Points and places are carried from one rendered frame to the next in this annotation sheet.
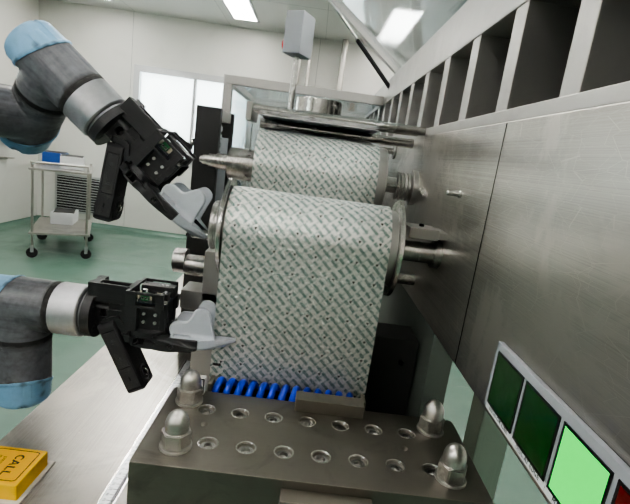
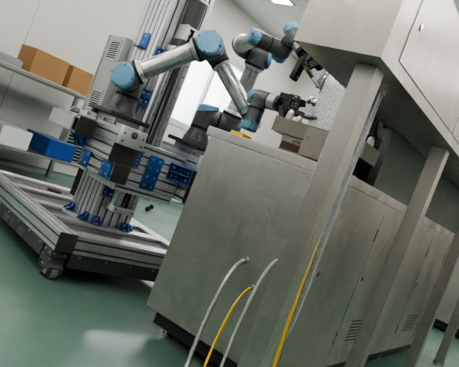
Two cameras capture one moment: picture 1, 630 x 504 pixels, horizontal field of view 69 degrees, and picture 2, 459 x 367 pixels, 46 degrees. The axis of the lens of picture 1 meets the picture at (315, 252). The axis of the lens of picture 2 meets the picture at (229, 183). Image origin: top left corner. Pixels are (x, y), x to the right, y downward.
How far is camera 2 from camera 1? 1.83 m
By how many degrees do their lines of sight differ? 37
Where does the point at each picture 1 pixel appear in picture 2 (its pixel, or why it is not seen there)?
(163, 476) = (283, 120)
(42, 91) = (288, 40)
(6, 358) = (250, 110)
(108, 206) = (294, 73)
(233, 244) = (326, 86)
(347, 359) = not seen: hidden behind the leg
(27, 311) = (261, 96)
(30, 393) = (252, 124)
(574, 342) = not seen: hidden behind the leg
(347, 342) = not seen: hidden behind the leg
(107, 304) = (283, 100)
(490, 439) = (415, 202)
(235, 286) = (323, 100)
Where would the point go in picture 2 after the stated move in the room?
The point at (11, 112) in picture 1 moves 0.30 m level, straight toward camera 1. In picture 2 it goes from (278, 46) to (283, 28)
